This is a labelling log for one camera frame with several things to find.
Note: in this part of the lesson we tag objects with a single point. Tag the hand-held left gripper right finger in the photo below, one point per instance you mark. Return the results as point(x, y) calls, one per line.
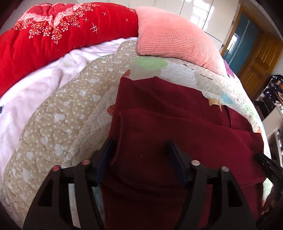
point(175, 160)

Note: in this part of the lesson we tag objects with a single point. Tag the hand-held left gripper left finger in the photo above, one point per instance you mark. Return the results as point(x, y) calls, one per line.
point(107, 156)

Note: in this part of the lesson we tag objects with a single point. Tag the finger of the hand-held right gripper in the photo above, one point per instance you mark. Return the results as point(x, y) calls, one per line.
point(270, 167)

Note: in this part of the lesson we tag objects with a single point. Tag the maroon knit garment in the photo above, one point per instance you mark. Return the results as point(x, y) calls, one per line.
point(154, 132)

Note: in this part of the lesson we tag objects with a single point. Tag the white box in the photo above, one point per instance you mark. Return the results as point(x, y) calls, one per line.
point(274, 119)

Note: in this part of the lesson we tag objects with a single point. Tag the heart patterned quilted bedspread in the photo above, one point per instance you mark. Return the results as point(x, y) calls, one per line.
point(57, 123)

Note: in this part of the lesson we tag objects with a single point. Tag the cluttered storage rack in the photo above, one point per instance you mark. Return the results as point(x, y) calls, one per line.
point(273, 88)

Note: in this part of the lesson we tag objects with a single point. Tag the white fleece blanket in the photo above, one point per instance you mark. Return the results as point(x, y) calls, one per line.
point(33, 88)

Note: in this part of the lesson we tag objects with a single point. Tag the wooden door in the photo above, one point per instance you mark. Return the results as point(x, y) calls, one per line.
point(260, 64)

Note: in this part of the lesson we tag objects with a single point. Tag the purple cushion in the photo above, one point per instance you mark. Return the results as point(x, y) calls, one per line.
point(228, 69)

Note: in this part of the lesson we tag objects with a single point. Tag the pink textured pillow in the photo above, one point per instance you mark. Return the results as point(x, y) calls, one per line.
point(168, 35)

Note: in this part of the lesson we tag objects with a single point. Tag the red floral quilt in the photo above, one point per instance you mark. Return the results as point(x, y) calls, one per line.
point(66, 28)

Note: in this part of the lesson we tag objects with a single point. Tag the glossy white wardrobe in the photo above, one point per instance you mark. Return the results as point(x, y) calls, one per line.
point(188, 11)

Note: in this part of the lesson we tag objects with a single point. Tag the wooden door frame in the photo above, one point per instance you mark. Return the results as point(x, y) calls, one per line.
point(243, 15)

